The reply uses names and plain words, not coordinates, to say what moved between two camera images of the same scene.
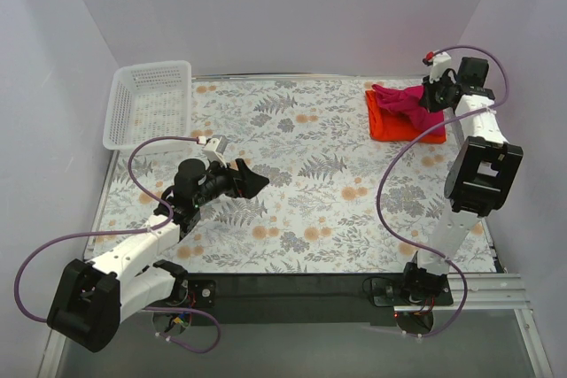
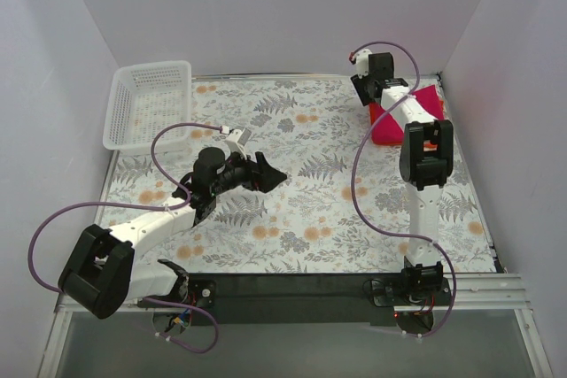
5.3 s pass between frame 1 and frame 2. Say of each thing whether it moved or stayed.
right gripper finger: moved
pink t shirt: moved
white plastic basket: stayed
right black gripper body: moved
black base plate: stayed
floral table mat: stayed
